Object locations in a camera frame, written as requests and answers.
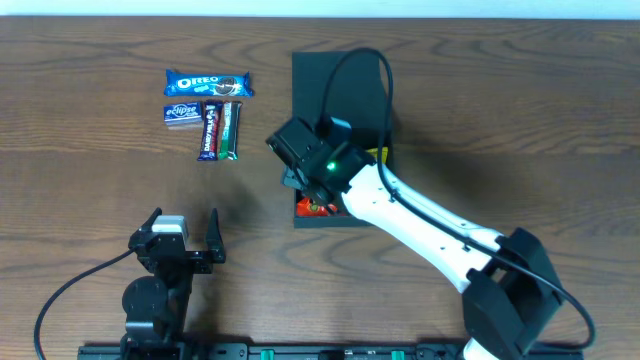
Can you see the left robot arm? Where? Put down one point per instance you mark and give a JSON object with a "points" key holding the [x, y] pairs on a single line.
{"points": [[156, 305]]}

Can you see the blue Eclipse mint box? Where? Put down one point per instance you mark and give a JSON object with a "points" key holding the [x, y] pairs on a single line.
{"points": [[182, 113]]}

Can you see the purple Dairy Milk bar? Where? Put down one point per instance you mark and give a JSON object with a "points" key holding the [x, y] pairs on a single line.
{"points": [[209, 142]]}

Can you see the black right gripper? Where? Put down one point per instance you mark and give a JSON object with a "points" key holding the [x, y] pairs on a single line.
{"points": [[291, 180]]}

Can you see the yellow snack bag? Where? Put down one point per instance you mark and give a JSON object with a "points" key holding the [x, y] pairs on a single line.
{"points": [[382, 153]]}

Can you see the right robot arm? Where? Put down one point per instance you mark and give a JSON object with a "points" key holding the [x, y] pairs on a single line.
{"points": [[507, 283]]}

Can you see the blue Oreo cookie pack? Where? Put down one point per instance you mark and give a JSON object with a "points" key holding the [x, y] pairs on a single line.
{"points": [[217, 85]]}

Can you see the red snack bag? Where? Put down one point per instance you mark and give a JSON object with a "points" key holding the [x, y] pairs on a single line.
{"points": [[306, 207]]}

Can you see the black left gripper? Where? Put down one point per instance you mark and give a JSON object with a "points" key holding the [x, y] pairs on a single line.
{"points": [[202, 264]]}

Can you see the green white chocolate bar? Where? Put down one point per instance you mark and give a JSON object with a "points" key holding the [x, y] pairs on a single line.
{"points": [[229, 140]]}

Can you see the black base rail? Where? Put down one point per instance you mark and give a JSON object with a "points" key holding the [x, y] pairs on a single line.
{"points": [[242, 351]]}

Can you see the dark green box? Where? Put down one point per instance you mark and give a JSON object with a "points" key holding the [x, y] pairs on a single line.
{"points": [[357, 93]]}

